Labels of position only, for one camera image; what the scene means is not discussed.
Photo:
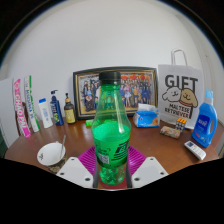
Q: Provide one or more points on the blue tissue pack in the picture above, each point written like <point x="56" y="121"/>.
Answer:
<point x="146" y="118"/>

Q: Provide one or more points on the white flat panel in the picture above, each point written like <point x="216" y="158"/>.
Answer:
<point x="8" y="113"/>

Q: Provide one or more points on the blue detergent bottle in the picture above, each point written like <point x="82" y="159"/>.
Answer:
<point x="204" y="125"/>

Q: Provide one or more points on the long pink carton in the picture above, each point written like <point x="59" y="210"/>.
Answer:
<point x="21" y="110"/>

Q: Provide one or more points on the patterned small pouch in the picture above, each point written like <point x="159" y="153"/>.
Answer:
<point x="170" y="132"/>

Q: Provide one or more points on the white bottle with blue cap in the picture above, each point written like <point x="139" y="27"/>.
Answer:
<point x="45" y="115"/>

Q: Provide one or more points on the floral patterned paper cup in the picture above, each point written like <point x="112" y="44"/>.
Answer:
<point x="49" y="154"/>

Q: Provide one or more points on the long green-white carton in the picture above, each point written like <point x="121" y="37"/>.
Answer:
<point x="32" y="106"/>

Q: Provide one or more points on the amber pump bottle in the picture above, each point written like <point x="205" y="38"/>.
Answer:
<point x="69" y="113"/>

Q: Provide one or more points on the white paper gift bag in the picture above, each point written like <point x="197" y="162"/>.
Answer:
<point x="180" y="90"/>

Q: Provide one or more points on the dark blue pump bottle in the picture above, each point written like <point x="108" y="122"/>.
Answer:
<point x="56" y="111"/>

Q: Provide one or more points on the small green block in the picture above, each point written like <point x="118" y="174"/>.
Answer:
<point x="89" y="123"/>

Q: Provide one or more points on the metal spoon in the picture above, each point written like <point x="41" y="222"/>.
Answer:
<point x="63" y="145"/>

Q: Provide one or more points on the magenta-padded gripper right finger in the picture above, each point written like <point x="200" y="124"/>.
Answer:
<point x="149" y="170"/>

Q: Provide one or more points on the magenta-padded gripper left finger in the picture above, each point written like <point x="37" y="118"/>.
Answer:
<point x="75" y="170"/>

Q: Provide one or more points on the white remote control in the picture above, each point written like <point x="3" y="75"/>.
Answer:
<point x="195" y="150"/>

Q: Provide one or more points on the puzzle cube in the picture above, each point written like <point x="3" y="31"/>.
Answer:
<point x="181" y="125"/>

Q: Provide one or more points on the green plastic drink bottle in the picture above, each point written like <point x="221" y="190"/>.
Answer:
<point x="111" y="140"/>

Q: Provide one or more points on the framed group photo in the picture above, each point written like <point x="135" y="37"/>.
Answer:
<point x="140" y="90"/>

